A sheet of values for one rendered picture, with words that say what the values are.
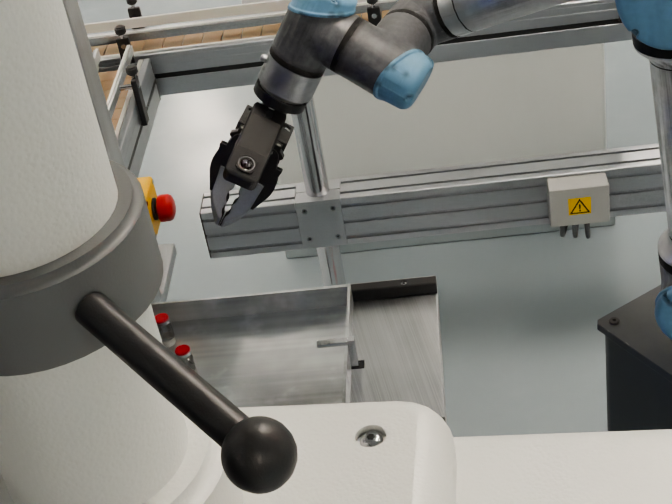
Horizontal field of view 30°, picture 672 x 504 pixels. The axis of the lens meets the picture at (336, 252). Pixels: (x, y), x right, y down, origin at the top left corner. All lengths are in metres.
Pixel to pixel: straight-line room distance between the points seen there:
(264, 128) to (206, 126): 2.51
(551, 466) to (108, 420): 0.21
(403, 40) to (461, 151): 1.67
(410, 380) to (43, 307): 1.24
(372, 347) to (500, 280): 1.56
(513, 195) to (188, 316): 1.01
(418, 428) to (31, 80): 0.24
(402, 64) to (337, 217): 1.11
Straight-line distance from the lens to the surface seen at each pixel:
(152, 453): 0.46
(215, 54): 2.42
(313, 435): 0.53
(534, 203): 2.62
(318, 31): 1.55
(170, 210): 1.81
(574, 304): 3.12
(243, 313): 1.77
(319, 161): 2.57
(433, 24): 1.63
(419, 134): 3.19
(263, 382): 1.65
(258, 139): 1.59
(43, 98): 0.38
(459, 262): 3.29
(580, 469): 0.55
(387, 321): 1.71
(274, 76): 1.59
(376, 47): 1.54
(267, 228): 2.64
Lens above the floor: 1.95
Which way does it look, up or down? 35 degrees down
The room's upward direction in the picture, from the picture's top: 10 degrees counter-clockwise
